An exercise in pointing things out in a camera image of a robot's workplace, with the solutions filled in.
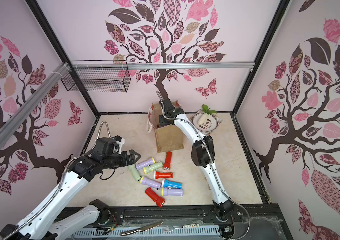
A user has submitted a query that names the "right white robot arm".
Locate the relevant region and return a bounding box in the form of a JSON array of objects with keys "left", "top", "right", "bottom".
[{"left": 160, "top": 98, "right": 250, "bottom": 219}]

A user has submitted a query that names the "purple flashlight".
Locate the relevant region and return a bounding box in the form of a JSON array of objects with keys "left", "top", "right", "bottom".
[
  {"left": 136, "top": 157, "right": 156, "bottom": 171},
  {"left": 140, "top": 176, "right": 162, "bottom": 190},
  {"left": 160, "top": 188, "right": 183, "bottom": 197}
]

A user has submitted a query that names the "blue flashlight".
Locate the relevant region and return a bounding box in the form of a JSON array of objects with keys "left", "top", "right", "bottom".
[{"left": 162, "top": 179, "right": 182, "bottom": 189}]

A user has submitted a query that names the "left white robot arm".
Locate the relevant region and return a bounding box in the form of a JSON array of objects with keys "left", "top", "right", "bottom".
[{"left": 0, "top": 136, "right": 141, "bottom": 240}]

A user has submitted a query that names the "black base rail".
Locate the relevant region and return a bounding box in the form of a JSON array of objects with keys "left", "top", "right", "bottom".
[{"left": 56, "top": 204, "right": 227, "bottom": 226}]

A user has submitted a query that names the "red flashlight upper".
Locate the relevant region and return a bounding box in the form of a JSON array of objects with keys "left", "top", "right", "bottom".
[{"left": 163, "top": 152, "right": 172, "bottom": 171}]

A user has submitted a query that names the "brown jute tote bag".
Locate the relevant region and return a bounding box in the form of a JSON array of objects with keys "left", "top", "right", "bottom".
[{"left": 147, "top": 103, "right": 184, "bottom": 153}]

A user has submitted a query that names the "light green flashlight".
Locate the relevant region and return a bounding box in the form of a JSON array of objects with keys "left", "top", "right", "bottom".
[
  {"left": 128, "top": 165, "right": 142, "bottom": 182},
  {"left": 143, "top": 162, "right": 163, "bottom": 175}
]

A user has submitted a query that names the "black wire basket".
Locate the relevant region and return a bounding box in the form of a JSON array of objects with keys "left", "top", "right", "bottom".
[{"left": 61, "top": 60, "right": 131, "bottom": 93}]

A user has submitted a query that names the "butter knife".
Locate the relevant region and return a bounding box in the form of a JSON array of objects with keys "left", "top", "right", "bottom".
[{"left": 120, "top": 221, "right": 164, "bottom": 236}]

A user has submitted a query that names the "white toy radish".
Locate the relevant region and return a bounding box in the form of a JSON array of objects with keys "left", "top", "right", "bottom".
[{"left": 197, "top": 105, "right": 217, "bottom": 126}]

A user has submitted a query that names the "red flashlight centre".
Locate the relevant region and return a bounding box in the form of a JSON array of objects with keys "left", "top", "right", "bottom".
[{"left": 153, "top": 171, "right": 173, "bottom": 179}]

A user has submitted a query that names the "red flashlight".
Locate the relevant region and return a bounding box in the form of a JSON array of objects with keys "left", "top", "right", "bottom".
[
  {"left": 163, "top": 152, "right": 172, "bottom": 171},
  {"left": 145, "top": 188, "right": 165, "bottom": 208},
  {"left": 153, "top": 171, "right": 173, "bottom": 179}
]

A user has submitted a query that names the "light green flashlight middle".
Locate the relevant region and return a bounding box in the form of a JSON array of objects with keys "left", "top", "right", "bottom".
[{"left": 143, "top": 162, "right": 163, "bottom": 175}]

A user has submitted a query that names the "red flashlight bottom middle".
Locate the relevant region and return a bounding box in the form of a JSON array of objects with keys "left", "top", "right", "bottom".
[{"left": 145, "top": 188, "right": 165, "bottom": 208}]

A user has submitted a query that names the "grey slotted cable duct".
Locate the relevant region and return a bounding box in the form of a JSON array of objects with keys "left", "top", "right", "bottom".
[{"left": 46, "top": 224, "right": 222, "bottom": 240}]

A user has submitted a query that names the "purple flashlight upper middle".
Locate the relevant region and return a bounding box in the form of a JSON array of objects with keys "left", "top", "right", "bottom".
[{"left": 136, "top": 157, "right": 156, "bottom": 171}]

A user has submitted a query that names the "purple flashlight lower left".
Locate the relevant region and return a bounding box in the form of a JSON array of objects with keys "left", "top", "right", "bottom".
[{"left": 140, "top": 176, "right": 162, "bottom": 190}]

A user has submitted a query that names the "light green flashlight left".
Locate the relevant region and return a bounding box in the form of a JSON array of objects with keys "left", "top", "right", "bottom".
[{"left": 128, "top": 165, "right": 142, "bottom": 182}]

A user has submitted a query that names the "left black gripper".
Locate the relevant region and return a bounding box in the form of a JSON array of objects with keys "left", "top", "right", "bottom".
[{"left": 102, "top": 149, "right": 141, "bottom": 169}]

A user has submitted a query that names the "purple flashlight lower right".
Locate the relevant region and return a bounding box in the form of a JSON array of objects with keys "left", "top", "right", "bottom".
[{"left": 160, "top": 188, "right": 183, "bottom": 197}]

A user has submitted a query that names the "diagonal aluminium rail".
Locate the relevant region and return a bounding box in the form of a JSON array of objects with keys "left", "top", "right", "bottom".
[{"left": 0, "top": 63, "right": 70, "bottom": 150}]

